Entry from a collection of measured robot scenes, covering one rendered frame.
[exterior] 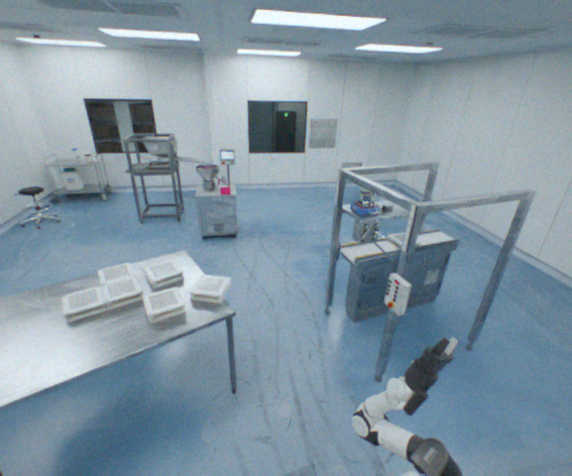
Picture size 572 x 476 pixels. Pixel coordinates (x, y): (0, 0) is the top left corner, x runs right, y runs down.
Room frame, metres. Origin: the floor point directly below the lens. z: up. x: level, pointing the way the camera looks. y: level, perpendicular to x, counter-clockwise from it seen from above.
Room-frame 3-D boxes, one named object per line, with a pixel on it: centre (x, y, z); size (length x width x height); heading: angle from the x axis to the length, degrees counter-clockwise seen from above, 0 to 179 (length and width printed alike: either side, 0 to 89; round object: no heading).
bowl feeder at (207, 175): (4.92, 1.25, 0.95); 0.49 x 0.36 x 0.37; 101
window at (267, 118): (7.66, 0.31, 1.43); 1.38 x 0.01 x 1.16; 101
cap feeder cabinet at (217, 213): (4.87, 1.19, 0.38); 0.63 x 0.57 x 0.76; 101
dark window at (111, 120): (6.99, 3.62, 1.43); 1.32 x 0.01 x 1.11; 101
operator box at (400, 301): (1.85, -0.82, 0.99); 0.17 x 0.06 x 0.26; 22
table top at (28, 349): (1.75, 1.28, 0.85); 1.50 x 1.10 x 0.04; 126
